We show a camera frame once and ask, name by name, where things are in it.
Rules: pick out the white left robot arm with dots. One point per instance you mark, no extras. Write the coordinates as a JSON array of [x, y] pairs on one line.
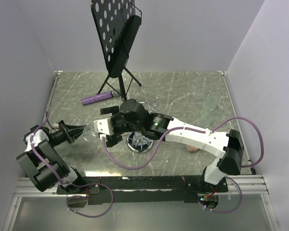
[[41, 162]]

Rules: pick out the black music stand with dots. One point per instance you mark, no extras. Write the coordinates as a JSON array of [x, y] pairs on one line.
[[117, 23]]

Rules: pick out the purple glitter microphone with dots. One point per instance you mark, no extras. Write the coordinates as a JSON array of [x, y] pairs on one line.
[[97, 98]]

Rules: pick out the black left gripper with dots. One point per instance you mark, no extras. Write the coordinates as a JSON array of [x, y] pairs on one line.
[[71, 132]]

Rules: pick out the chrome wine glass rack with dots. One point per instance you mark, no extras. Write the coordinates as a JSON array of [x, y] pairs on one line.
[[135, 141]]

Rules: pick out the clear wine glass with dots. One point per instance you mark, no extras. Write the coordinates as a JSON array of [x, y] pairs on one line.
[[205, 119], [90, 134], [211, 102], [198, 91]]

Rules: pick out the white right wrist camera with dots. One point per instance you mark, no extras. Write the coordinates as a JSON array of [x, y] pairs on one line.
[[103, 127]]

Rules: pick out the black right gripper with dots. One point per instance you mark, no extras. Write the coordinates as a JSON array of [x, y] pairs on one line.
[[117, 137]]

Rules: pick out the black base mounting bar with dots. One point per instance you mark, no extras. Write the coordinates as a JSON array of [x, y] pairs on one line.
[[133, 189]]

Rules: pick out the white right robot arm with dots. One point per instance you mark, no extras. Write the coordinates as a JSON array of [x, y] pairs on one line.
[[227, 147]]

